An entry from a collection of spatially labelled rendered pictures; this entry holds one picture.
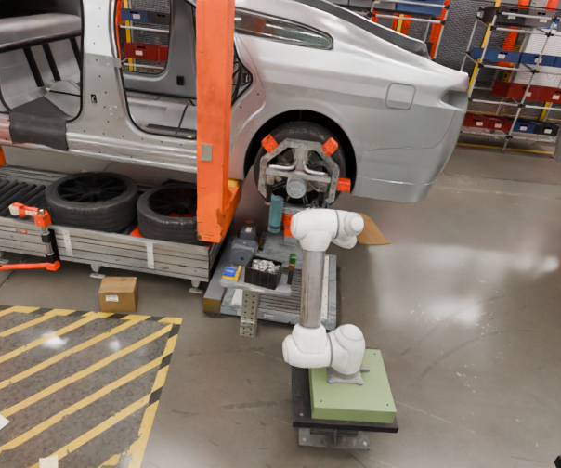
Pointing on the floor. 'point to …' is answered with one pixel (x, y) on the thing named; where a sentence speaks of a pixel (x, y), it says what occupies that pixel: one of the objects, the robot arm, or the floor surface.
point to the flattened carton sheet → (371, 235)
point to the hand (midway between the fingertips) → (320, 200)
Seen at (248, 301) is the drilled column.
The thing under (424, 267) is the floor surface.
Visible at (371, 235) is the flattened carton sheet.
